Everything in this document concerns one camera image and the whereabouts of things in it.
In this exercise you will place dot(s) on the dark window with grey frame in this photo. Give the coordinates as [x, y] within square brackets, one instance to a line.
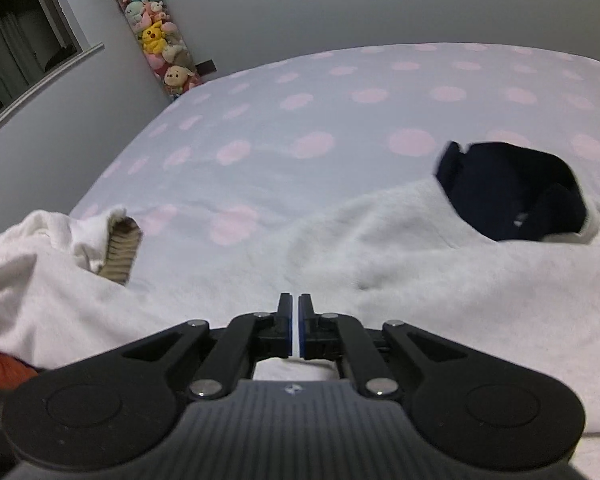
[20, 35]

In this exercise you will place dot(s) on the white fleece garment navy lining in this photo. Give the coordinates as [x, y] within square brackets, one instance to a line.
[430, 260]

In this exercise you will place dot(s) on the bed with pink dotted sheet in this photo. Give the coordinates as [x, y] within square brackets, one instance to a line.
[290, 120]

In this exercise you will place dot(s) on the tall tube of plush toys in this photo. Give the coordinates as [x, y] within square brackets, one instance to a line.
[157, 35]

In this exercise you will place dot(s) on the orange cloth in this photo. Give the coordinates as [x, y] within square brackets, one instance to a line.
[5, 367]

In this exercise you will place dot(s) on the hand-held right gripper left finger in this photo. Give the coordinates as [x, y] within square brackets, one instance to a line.
[291, 327]

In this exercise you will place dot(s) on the small dark wall box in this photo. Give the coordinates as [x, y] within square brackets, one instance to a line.
[206, 66]

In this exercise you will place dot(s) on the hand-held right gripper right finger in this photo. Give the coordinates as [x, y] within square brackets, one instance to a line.
[304, 332]

